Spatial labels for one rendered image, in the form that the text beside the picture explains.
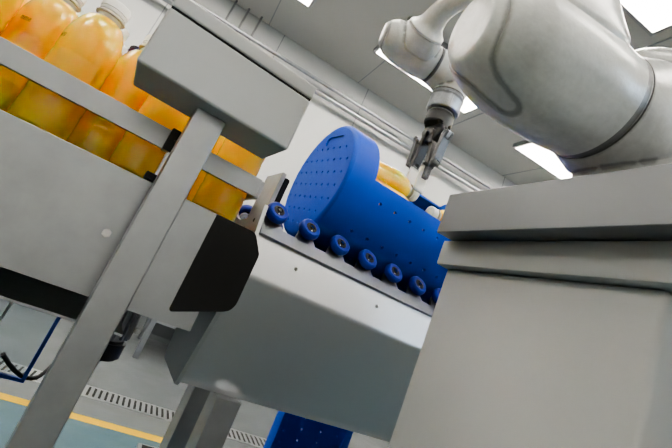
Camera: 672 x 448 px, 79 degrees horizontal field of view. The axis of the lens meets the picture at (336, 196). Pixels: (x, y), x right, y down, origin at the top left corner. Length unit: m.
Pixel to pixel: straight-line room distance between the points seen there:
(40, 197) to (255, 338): 0.41
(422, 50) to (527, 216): 0.70
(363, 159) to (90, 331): 0.55
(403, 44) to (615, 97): 0.65
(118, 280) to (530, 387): 0.45
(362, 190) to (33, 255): 0.54
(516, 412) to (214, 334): 0.49
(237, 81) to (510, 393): 0.47
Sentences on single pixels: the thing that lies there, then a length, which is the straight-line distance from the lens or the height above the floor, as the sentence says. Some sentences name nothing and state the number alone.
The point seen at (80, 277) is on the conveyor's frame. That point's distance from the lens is 0.61.
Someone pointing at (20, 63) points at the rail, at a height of 0.96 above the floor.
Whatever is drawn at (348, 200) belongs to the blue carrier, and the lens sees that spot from 0.81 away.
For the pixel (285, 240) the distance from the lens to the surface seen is 0.77.
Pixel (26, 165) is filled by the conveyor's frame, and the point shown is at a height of 0.85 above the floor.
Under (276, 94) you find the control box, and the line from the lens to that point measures 0.55.
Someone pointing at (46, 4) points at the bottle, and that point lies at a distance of 0.75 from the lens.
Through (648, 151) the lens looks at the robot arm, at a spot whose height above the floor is 1.15.
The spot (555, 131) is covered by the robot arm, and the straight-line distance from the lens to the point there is 0.58.
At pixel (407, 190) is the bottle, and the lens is 1.03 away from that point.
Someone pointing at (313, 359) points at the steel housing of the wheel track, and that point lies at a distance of 0.85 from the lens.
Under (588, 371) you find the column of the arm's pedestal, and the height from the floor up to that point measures 0.87.
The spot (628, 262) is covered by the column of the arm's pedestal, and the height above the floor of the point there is 0.98.
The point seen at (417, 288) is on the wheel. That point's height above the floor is 0.95.
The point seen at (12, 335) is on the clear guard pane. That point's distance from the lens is 1.14.
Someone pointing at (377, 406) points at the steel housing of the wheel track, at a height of 0.69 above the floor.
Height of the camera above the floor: 0.83
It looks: 15 degrees up
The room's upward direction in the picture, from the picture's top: 23 degrees clockwise
